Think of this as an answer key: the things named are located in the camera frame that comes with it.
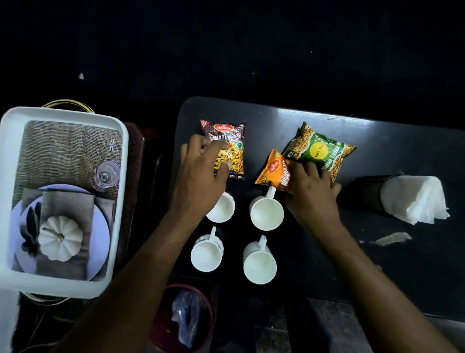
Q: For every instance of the brown snack packet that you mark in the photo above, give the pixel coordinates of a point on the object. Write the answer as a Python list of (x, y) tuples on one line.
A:
[(232, 138)]

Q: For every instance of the person's right forearm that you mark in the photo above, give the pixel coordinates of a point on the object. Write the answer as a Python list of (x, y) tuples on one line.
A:
[(374, 287)]

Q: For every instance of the white paper scrap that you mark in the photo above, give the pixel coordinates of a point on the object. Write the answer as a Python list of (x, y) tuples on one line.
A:
[(392, 238)]

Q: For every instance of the person's left forearm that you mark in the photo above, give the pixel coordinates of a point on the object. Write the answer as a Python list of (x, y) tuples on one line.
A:
[(138, 287)]

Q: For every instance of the person's right thumb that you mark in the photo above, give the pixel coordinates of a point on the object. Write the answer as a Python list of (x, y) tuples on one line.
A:
[(291, 170)]

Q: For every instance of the white tray with printed picture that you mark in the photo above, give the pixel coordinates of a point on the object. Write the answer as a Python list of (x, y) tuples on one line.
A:
[(61, 189)]

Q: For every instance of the red waste bin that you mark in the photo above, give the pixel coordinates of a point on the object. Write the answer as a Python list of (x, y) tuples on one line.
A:
[(161, 327)]

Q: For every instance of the person's right middle finger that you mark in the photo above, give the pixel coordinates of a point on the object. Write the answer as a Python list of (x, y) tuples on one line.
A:
[(324, 175)]

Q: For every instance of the white cup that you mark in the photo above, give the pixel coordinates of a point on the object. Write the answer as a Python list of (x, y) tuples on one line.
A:
[(266, 214), (222, 210), (259, 266), (205, 255)]

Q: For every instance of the green snack packet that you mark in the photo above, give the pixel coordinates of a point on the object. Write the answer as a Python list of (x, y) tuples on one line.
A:
[(318, 147)]

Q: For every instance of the black tissue holder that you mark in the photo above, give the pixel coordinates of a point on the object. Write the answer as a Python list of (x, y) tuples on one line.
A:
[(363, 194)]

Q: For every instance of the person's right hand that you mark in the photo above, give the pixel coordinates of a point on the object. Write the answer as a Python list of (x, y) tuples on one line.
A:
[(312, 203)]

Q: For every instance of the person's left thumb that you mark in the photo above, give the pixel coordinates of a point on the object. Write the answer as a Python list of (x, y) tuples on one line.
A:
[(225, 170)]

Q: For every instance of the person's left hand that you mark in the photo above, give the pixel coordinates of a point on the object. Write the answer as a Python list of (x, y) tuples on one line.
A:
[(196, 182)]

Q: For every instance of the orange snack packet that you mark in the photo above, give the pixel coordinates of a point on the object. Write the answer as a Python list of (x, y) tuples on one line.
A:
[(273, 169)]

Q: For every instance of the person's left little finger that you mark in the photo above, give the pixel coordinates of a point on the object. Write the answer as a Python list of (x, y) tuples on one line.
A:
[(183, 152)]

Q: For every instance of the person's left middle finger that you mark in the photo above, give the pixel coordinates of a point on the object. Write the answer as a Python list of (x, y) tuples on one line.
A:
[(205, 141)]

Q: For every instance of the white paper tissues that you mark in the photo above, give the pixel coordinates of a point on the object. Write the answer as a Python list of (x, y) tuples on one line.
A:
[(414, 199)]

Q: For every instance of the clear plastic bag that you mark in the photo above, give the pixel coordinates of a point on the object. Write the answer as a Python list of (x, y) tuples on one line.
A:
[(186, 316)]

